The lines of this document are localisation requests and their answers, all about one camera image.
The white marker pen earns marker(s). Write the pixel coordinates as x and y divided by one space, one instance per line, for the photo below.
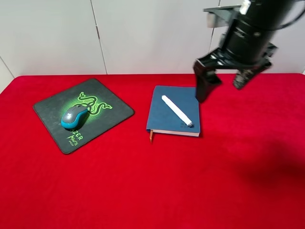
177 111

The orange notebook ribbon bookmark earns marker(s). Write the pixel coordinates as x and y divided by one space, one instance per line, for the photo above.
151 136

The grey and blue computer mouse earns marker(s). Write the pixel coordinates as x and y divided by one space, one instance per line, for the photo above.
75 117

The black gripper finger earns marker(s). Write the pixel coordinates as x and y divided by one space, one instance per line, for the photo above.
206 80
244 76

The blue hardcover notebook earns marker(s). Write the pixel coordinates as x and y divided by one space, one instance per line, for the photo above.
163 120

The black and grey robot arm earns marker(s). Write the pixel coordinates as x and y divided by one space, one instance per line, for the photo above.
268 15

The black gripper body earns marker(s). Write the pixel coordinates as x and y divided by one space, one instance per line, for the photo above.
242 47

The black and green mouse pad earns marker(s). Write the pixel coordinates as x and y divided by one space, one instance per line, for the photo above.
106 110

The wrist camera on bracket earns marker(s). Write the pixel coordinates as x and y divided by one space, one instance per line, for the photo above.
222 16

